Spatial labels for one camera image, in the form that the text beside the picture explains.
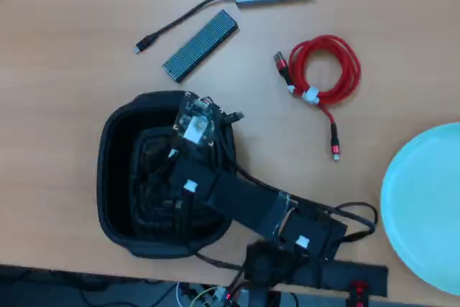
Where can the black square bowl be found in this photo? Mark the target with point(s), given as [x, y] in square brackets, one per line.
[115, 184]

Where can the red table clamp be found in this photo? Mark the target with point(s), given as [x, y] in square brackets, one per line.
[358, 290]

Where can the black koch robot arm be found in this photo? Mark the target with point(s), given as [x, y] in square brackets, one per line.
[244, 199]

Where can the light blue plate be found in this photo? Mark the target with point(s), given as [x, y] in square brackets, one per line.
[424, 213]

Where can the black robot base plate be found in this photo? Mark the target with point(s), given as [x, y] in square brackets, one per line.
[359, 278]

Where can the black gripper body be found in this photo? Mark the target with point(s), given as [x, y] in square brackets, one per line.
[201, 154]

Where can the grey ribbed ssd enclosure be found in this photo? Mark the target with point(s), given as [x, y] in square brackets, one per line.
[201, 46]

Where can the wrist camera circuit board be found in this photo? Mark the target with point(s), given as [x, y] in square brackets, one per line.
[196, 129]

